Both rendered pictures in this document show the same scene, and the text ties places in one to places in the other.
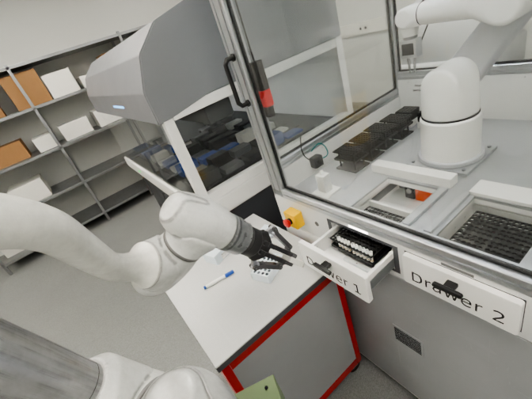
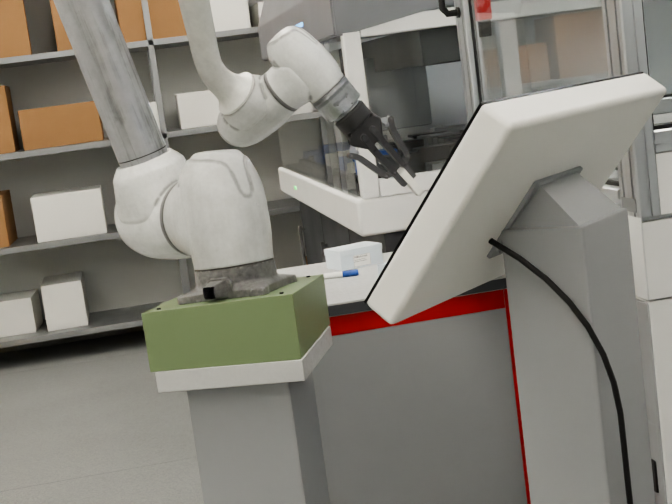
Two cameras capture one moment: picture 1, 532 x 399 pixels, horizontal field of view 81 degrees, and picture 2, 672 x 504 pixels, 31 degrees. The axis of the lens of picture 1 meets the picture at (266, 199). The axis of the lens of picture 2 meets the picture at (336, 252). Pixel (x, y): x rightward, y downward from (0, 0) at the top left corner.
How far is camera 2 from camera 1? 1.92 m
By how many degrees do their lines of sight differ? 27
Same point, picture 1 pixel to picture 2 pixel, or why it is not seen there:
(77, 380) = (152, 130)
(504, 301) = not seen: hidden behind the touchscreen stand
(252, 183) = not seen: hidden behind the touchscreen
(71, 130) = (199, 108)
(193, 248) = (287, 82)
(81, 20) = not seen: outside the picture
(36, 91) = (167, 12)
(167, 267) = (256, 96)
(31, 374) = (131, 94)
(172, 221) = (276, 42)
